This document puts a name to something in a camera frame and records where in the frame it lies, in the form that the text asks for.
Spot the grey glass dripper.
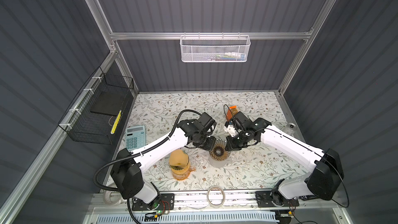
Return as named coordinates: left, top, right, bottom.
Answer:
left=209, top=139, right=231, bottom=161

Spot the orange glass carafe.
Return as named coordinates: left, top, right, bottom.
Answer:
left=172, top=167, right=196, bottom=181

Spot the green glass dripper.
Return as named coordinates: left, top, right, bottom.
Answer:
left=170, top=164, right=190, bottom=175

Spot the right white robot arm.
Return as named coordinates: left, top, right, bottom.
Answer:
left=224, top=112, right=344, bottom=206

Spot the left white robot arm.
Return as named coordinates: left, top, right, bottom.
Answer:
left=93, top=110, right=216, bottom=209

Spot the orange coffee filter box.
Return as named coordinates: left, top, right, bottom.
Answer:
left=226, top=106, right=239, bottom=121

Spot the clear plastic bottle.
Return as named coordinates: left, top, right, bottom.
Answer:
left=286, top=123, right=296, bottom=130

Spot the tape roll centre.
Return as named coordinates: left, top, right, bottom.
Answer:
left=206, top=186, right=226, bottom=208

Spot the light blue calculator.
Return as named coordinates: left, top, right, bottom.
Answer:
left=125, top=125, right=147, bottom=151

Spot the yellow striped stick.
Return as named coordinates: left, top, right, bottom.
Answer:
left=110, top=111, right=122, bottom=135

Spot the clear tape roll left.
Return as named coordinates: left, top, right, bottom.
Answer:
left=103, top=191, right=123, bottom=206

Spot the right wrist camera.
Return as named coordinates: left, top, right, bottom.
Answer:
left=223, top=121, right=238, bottom=137

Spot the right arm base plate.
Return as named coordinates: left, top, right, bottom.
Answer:
left=255, top=190, right=300, bottom=207

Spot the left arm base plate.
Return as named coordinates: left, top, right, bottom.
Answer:
left=131, top=193, right=175, bottom=211

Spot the white wire basket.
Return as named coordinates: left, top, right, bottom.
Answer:
left=179, top=33, right=251, bottom=63

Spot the white vented cable duct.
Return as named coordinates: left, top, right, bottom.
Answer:
left=96, top=211, right=280, bottom=224

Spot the black wire basket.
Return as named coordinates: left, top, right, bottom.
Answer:
left=59, top=68, right=134, bottom=145

